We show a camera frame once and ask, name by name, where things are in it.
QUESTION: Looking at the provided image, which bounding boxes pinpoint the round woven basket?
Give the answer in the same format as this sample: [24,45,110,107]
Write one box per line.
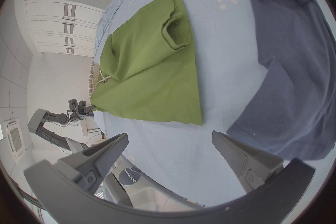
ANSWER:
[88,61,104,99]

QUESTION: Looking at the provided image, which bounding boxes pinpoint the white ceiling air conditioner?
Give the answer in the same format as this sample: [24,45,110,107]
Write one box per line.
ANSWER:
[4,118,27,160]

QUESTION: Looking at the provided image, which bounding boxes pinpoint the green shorts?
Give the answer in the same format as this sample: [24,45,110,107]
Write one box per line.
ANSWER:
[90,0,203,126]

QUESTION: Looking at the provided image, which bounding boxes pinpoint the white wardrobe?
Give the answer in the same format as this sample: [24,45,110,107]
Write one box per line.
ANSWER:
[16,0,117,58]

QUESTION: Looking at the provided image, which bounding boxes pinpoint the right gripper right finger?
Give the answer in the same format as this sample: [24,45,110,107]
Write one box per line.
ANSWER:
[212,130,284,195]

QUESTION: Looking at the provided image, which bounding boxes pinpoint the bed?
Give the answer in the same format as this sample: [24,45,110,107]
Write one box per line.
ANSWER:
[93,0,336,208]

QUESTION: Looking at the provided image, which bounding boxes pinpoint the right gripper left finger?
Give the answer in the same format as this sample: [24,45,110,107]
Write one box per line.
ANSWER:
[56,133,129,194]

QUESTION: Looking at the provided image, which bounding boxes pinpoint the dark blue garment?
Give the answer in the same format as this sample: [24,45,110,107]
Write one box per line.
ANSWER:
[190,0,336,161]

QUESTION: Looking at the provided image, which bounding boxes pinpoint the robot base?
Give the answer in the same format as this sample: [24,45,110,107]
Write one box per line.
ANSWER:
[93,138,206,211]

